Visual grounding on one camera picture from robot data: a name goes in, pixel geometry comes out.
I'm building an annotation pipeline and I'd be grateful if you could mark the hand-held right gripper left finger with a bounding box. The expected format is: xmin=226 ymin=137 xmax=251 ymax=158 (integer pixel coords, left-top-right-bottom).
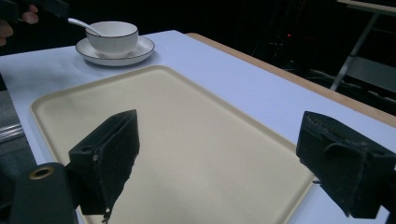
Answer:
xmin=68 ymin=108 xmax=141 ymax=224

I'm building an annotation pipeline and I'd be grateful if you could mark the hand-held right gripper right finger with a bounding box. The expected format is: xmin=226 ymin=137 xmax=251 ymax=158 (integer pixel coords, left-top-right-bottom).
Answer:
xmin=295 ymin=110 xmax=396 ymax=219

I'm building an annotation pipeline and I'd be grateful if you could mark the white ceramic spoon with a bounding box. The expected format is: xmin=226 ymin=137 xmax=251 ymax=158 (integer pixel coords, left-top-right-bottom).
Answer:
xmin=67 ymin=17 xmax=103 ymax=37

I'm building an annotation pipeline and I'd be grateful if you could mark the white bowl with dark rim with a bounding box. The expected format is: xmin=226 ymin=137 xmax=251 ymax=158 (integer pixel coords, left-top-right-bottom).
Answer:
xmin=85 ymin=21 xmax=139 ymax=57

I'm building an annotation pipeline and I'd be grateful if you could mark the beige plastic tray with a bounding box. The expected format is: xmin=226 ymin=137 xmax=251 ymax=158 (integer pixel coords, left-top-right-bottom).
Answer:
xmin=30 ymin=64 xmax=316 ymax=224

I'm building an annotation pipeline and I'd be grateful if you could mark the grey panel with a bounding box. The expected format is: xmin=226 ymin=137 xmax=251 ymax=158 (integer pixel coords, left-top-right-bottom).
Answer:
xmin=341 ymin=55 xmax=396 ymax=94

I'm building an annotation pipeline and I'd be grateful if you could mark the white saucer with dark rim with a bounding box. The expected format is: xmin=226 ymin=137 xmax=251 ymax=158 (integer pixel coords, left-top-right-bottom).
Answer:
xmin=75 ymin=35 xmax=156 ymax=67

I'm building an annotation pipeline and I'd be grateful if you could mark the metal stand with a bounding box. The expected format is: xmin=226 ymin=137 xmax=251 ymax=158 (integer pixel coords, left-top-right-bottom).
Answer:
xmin=330 ymin=0 xmax=396 ymax=91

